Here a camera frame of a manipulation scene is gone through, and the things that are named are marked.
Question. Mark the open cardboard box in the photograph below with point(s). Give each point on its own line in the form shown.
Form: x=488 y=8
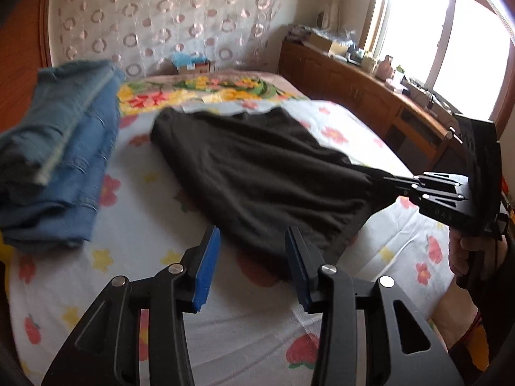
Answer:
x=328 y=44

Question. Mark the small round clock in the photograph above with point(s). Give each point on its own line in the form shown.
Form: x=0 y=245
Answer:
x=322 y=19

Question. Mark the blue plastic bag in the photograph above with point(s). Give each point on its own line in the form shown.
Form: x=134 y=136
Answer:
x=187 y=59

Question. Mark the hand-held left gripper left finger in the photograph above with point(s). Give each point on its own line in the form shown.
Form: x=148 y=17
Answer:
x=207 y=265

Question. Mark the wooden chair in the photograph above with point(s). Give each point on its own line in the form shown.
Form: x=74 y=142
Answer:
x=418 y=136

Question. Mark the floral blanket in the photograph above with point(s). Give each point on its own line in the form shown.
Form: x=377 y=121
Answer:
x=225 y=88

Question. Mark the brown wooden wardrobe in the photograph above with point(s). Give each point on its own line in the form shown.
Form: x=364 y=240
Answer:
x=24 y=48

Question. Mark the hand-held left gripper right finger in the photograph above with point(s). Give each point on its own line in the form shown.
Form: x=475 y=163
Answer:
x=299 y=273

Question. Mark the long wooden cabinet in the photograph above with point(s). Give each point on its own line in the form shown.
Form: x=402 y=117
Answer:
x=338 y=80

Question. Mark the light blue folded jeans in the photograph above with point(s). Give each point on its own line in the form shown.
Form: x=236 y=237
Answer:
x=60 y=104

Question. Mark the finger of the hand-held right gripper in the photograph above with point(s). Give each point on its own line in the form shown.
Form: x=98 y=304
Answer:
x=434 y=180
x=438 y=196

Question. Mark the small cardboard box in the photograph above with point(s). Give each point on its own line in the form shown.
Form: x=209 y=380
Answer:
x=195 y=68

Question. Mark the pink bottle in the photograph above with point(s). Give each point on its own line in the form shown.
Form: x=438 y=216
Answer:
x=387 y=65

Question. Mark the black pants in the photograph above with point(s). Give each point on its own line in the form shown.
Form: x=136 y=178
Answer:
x=261 y=177

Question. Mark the circle patterned sheer curtain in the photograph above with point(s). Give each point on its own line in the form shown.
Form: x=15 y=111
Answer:
x=161 y=16

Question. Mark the white floral bed sheet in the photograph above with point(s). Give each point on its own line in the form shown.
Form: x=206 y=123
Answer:
x=132 y=225

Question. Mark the window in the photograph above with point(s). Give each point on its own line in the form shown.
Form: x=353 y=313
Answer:
x=442 y=28

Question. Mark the person's right forearm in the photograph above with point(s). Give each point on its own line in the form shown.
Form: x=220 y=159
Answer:
x=450 y=321

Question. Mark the person's right hand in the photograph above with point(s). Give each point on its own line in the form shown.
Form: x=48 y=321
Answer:
x=456 y=257

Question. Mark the green capped bottle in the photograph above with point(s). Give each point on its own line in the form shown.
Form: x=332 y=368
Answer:
x=398 y=75

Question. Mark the white jar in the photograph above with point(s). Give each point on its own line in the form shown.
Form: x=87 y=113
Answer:
x=369 y=65

